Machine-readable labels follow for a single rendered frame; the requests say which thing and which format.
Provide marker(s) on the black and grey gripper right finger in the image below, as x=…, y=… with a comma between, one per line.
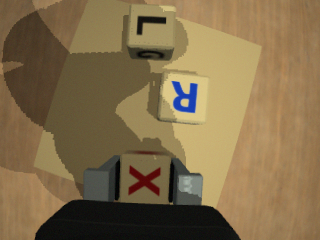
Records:
x=185, y=188

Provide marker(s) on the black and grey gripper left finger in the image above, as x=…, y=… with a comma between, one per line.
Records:
x=103, y=183

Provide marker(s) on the tan flat mat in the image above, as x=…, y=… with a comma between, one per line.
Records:
x=106, y=102

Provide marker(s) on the tan block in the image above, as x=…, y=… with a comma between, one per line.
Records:
x=151, y=31
x=144, y=177
x=183, y=98

